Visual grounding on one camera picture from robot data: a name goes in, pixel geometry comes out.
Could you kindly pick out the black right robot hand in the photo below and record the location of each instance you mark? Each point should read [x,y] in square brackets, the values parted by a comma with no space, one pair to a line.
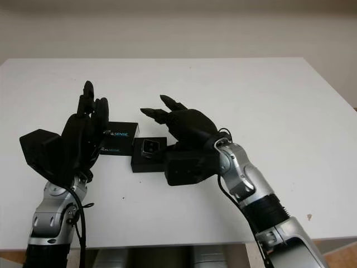
[195,125]

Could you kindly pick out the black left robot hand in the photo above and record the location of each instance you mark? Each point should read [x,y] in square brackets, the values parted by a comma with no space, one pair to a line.
[81,139]

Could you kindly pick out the black RealSense box lid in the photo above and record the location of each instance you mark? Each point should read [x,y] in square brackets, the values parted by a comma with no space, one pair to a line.
[122,142]

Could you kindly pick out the small silver depth camera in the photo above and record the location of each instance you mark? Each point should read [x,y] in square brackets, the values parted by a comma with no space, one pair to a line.
[150,147]

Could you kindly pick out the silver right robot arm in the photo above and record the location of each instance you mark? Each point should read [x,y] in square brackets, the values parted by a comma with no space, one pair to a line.
[245,178]

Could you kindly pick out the black box base with insert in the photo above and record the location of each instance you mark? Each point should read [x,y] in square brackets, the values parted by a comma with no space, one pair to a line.
[147,167]

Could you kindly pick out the grey robot torso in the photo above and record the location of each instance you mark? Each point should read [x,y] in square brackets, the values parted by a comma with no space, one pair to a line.
[145,257]

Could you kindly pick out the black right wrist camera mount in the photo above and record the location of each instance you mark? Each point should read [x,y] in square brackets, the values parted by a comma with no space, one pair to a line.
[184,167]

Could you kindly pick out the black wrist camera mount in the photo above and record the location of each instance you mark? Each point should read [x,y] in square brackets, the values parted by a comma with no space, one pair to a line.
[184,167]
[39,150]

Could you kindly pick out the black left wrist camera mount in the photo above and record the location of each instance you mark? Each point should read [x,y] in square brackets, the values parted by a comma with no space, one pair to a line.
[39,150]

